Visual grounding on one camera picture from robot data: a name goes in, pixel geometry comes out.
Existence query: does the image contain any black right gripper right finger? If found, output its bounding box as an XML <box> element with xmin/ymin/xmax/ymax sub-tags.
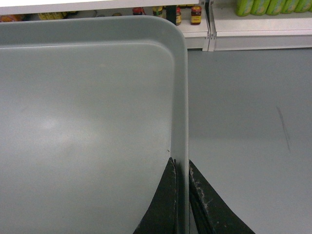
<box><xmin>189</xmin><ymin>161</ymin><xmax>254</xmax><ymax>234</ymax></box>

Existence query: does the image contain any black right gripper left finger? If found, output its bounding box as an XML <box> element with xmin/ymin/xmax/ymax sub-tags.
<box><xmin>134</xmin><ymin>157</ymin><xmax>178</xmax><ymax>234</ymax></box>

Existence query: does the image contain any grey rectangular serving tray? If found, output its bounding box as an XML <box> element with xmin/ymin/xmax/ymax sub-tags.
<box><xmin>0</xmin><ymin>16</ymin><xmax>190</xmax><ymax>234</ymax></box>

